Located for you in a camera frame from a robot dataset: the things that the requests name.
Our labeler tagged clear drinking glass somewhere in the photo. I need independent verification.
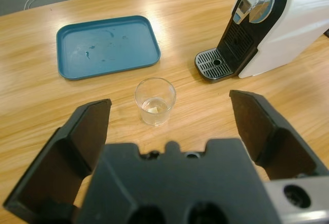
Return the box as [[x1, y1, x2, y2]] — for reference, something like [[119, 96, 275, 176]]
[[134, 77, 177, 127]]

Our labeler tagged white capsule coffee machine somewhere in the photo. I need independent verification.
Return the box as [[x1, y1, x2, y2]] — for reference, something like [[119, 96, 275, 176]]
[[194, 0, 329, 84]]

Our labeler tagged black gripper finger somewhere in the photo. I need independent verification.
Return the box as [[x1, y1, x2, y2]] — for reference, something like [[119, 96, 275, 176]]
[[4, 98, 113, 224], [229, 89, 322, 181]]

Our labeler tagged teal plastic tray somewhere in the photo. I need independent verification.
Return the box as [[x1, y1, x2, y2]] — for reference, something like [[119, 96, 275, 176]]
[[56, 15, 161, 81]]

